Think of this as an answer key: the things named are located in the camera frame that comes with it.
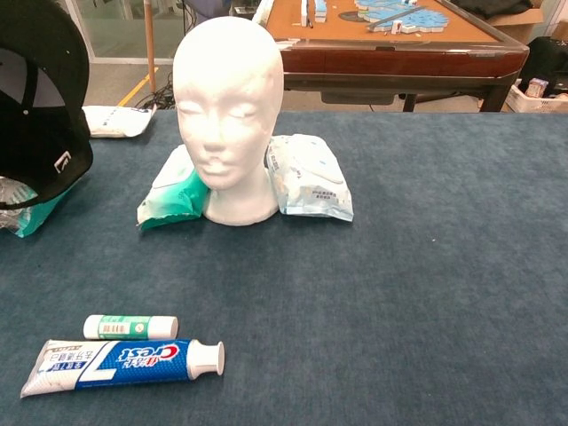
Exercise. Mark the black baseball cap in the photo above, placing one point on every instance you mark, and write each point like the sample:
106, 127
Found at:
26, 171

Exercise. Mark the white foam mannequin head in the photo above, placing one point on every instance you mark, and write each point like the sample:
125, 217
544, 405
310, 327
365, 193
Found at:
226, 89

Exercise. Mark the light blue wipes pack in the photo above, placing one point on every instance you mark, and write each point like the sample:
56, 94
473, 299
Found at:
315, 186

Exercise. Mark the green white wet wipes pack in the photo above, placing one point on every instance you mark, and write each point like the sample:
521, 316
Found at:
173, 199

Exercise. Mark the blue carpet table cover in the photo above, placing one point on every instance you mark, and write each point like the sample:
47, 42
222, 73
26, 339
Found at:
399, 266

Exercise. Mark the brown mahjong table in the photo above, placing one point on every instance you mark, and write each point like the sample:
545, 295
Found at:
399, 62

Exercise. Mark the white tissue pack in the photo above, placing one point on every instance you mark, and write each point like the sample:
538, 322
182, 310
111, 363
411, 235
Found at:
115, 120

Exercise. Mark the small green white tube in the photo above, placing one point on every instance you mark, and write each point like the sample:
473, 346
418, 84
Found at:
128, 327

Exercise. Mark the blue white toothpaste tube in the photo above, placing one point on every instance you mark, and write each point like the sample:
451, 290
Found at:
133, 361

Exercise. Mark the wooden pole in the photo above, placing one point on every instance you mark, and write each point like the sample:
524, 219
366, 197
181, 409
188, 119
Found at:
150, 44

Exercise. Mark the blue mahjong tile pile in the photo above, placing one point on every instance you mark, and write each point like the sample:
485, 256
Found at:
408, 15

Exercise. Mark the teal clear cotton pad pack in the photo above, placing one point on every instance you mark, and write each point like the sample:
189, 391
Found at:
26, 222

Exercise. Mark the white plastic crate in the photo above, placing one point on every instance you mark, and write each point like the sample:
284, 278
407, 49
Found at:
532, 105

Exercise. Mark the black cloth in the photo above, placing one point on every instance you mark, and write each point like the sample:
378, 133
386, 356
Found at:
488, 6

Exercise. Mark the cardboard box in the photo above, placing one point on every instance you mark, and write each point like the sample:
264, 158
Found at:
519, 24

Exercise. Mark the black bag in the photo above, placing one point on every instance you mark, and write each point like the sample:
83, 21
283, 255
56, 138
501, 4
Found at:
546, 57

